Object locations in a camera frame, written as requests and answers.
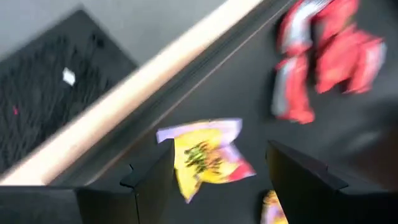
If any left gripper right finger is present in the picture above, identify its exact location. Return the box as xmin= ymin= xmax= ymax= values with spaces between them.
xmin=267 ymin=139 xmax=349 ymax=224

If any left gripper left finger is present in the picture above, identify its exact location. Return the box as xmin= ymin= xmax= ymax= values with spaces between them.
xmin=119 ymin=139 xmax=175 ymax=224

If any orange candy packet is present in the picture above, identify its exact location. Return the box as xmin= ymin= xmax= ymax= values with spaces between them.
xmin=277 ymin=0 xmax=331 ymax=56
xmin=313 ymin=0 xmax=388 ymax=95

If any yellow sour candy packet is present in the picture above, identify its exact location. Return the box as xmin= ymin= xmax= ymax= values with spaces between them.
xmin=156 ymin=118 xmax=256 ymax=203
xmin=260 ymin=190 xmax=289 ymax=224

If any red snack packets right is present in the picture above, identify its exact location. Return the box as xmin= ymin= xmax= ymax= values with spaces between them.
xmin=272 ymin=52 xmax=316 ymax=125

